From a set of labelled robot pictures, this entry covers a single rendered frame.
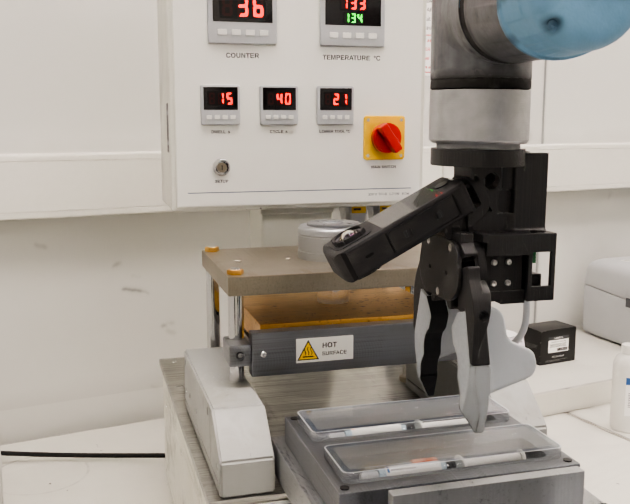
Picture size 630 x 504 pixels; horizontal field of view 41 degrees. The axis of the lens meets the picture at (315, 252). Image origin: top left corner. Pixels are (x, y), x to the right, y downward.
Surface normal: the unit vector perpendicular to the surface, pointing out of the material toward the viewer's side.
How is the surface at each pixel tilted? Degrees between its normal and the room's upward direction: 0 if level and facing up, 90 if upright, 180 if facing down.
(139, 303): 90
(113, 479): 0
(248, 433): 41
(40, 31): 90
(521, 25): 123
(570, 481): 90
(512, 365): 73
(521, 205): 90
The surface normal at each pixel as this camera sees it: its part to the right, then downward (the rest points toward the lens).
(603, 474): 0.00, -0.99
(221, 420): 0.18, -0.65
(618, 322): -0.93, 0.07
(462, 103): -0.50, 0.13
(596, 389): 0.45, 0.14
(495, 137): 0.09, 0.17
